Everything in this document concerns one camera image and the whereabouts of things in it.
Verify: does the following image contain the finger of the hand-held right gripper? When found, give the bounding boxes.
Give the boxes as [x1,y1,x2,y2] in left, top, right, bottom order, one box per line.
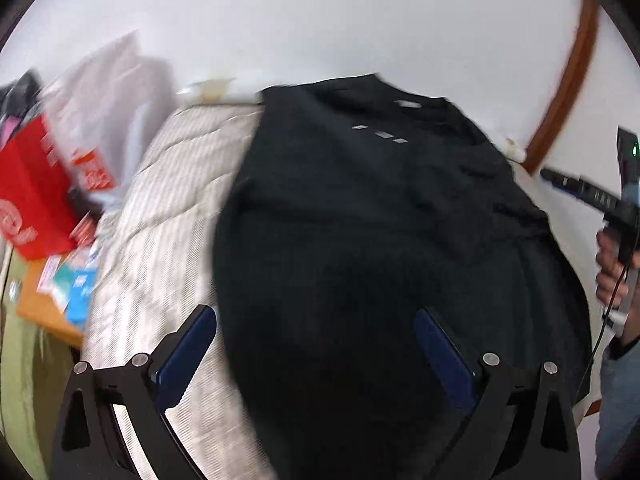
[540,167,584,199]

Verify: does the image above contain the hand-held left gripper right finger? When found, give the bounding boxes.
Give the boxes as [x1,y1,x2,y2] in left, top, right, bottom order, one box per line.
[414,307,583,480]

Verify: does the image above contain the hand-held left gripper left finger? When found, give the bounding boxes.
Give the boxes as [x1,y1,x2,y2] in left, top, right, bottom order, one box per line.
[52,305,218,480]

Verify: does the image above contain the black t-shirt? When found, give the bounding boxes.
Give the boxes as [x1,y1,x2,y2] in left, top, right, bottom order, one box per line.
[212,74,594,480]

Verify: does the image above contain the person's right forearm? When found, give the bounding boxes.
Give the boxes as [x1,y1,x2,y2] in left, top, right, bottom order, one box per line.
[595,329,640,480]

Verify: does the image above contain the person's right hand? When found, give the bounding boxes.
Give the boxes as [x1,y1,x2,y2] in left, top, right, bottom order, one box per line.
[595,229,634,309]

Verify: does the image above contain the teal and white packets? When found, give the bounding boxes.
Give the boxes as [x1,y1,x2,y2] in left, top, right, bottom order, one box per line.
[40,247,100,328]

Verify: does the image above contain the striped quilted mattress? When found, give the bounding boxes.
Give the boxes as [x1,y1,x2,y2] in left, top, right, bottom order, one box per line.
[80,104,593,480]

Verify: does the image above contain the green cloth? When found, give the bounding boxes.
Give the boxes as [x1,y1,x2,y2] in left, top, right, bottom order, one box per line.
[0,242,83,480]

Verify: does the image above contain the red paper bag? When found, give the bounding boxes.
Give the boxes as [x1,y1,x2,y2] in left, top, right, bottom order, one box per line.
[0,112,97,262]

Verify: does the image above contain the white plastic bag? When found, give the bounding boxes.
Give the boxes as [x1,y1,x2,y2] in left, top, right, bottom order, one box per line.
[42,30,177,213]

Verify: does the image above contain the rolled printed plastic mat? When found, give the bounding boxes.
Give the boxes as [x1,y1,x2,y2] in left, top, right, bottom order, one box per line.
[176,76,528,163]

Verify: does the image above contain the dark cloth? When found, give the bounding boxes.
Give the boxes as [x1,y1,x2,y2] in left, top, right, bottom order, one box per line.
[0,69,45,133]

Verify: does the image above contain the brown wooden door frame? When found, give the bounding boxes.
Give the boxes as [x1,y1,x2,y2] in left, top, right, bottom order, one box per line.
[524,0,601,167]

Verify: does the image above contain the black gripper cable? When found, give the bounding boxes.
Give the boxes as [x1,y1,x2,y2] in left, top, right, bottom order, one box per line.
[575,260,632,403]

